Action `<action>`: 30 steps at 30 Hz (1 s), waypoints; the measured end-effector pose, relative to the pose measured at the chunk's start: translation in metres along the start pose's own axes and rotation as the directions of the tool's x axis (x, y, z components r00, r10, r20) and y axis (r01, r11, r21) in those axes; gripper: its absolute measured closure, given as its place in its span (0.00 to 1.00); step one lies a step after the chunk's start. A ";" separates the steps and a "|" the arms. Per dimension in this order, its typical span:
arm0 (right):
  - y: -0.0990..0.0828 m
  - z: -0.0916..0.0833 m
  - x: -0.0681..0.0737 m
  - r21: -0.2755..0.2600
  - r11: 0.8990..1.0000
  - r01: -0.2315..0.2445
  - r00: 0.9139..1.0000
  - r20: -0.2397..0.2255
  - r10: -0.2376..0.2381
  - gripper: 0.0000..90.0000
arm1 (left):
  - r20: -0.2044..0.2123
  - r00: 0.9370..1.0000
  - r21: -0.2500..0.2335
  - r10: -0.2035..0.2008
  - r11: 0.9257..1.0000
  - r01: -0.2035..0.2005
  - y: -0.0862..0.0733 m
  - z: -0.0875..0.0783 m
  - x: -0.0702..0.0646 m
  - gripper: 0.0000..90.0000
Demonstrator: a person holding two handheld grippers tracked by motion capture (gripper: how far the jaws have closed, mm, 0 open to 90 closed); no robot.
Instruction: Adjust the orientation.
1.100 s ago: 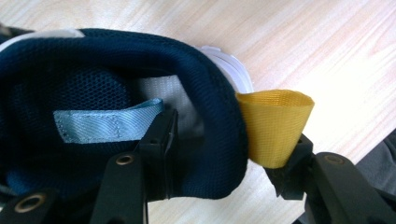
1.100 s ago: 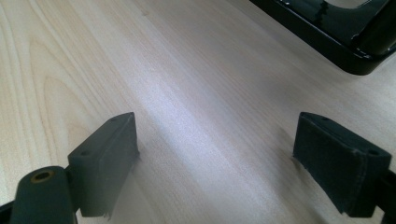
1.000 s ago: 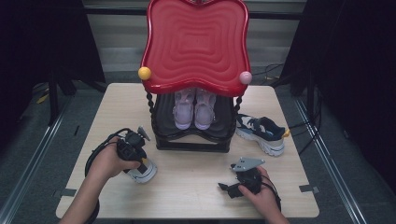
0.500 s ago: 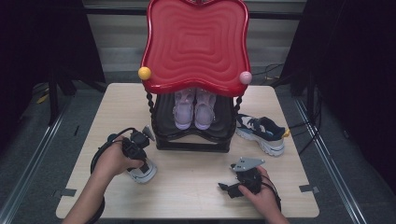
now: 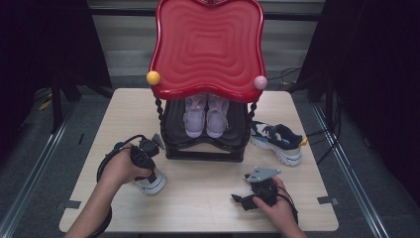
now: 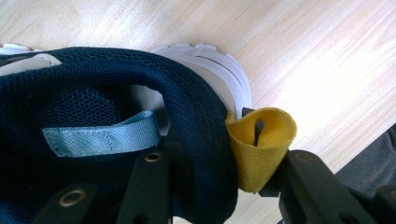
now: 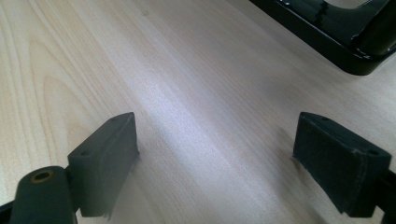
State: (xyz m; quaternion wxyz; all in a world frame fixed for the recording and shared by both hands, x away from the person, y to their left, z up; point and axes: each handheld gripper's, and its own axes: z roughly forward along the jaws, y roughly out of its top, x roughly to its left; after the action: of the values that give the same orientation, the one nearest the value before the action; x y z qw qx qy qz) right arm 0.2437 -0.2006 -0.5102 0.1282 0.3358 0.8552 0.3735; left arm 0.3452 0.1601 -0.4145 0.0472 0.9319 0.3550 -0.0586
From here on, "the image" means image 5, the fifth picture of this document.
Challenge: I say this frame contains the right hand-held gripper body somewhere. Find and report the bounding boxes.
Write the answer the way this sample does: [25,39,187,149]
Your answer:
[245,167,282,208]

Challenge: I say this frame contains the metal floor rail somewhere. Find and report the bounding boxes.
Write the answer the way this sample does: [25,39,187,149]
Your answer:
[0,103,77,238]
[311,104,391,238]

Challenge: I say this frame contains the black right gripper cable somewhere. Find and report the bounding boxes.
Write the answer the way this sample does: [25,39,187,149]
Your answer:
[276,185,300,226]

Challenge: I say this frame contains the dark curtain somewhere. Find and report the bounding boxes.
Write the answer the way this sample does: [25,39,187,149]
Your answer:
[296,0,420,206]
[0,0,113,157]

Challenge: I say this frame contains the person's right hand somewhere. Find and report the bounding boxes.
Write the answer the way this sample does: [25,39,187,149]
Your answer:
[252,177,299,232]

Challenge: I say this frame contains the red and black shoe rack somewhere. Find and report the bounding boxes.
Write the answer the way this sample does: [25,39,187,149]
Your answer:
[146,0,268,164]

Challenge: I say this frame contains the person's left hand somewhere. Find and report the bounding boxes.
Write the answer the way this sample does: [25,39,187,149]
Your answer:
[98,143,154,188]

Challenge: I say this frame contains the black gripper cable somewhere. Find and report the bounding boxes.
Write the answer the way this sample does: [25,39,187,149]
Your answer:
[276,185,300,226]
[95,134,147,238]

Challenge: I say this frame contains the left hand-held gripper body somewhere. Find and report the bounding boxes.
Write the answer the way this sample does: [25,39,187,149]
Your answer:
[129,132,165,173]

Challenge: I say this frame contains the purple glitter sandal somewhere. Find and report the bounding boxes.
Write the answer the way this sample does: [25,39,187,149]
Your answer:
[206,93,231,139]
[182,93,209,139]

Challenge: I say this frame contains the navy and white sneaker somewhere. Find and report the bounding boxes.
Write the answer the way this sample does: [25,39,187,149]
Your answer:
[113,141,167,196]
[250,120,309,167]

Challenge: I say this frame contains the black floor cables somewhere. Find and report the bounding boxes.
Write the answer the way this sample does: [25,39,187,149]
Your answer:
[266,66,343,167]

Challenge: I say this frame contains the black metal stand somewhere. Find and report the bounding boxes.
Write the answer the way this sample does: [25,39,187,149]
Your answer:
[324,78,335,133]
[50,86,64,134]

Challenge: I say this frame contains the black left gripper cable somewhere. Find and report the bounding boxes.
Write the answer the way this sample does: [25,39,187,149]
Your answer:
[95,134,147,238]

